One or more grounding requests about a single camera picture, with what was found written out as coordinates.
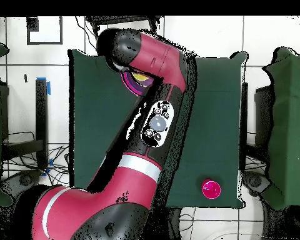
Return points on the red plastic cup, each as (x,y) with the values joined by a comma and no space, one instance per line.
(211,190)

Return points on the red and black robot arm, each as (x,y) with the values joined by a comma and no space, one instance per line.
(130,187)

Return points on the yellow plastic cup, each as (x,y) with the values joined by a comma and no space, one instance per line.
(140,77)

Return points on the black metal stand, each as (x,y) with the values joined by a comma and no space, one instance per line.
(41,112)

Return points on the black floor frame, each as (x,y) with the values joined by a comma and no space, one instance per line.
(32,25)

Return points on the purple plastic bowl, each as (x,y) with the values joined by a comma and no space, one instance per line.
(135,86)

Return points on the dark green tablecloth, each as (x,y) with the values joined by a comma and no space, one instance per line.
(215,112)

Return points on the black stool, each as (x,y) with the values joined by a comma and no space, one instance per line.
(102,19)

